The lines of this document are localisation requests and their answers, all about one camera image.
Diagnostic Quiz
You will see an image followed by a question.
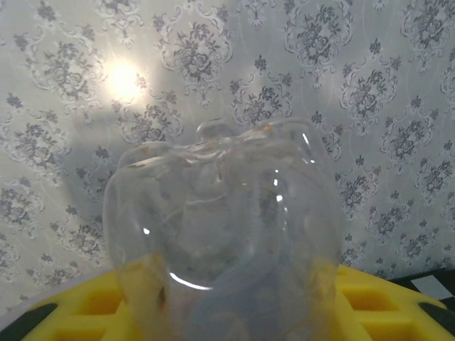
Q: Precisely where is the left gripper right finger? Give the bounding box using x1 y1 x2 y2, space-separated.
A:
333 264 455 341

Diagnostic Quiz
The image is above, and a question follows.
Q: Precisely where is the clear pepsi bottle blue cap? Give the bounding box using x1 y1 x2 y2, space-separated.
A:
102 119 344 341

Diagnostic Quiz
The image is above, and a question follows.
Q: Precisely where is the black white chessboard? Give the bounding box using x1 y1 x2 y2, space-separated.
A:
389 271 455 310

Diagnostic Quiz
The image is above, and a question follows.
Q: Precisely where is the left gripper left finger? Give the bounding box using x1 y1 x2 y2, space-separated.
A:
0 266 143 341

